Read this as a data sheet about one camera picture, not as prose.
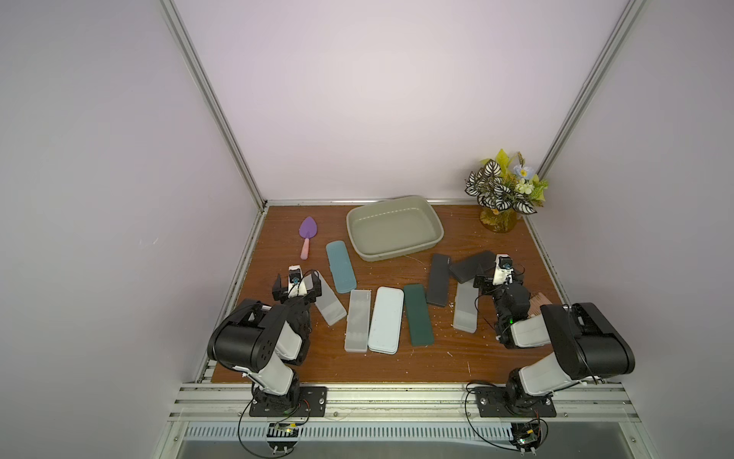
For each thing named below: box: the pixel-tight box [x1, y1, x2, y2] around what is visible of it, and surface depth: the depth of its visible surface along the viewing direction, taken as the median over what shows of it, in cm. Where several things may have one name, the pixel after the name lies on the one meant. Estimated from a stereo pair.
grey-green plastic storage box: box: [345, 195, 445, 262], surface depth 116 cm
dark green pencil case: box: [403, 284, 435, 347], surface depth 89 cm
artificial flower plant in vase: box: [464, 149, 549, 234], surface depth 95 cm
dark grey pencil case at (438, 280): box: [425, 254, 452, 307], surface depth 99 cm
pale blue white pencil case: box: [367, 285, 405, 356], surface depth 87 cm
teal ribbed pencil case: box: [325, 240, 357, 294], surface depth 102 cm
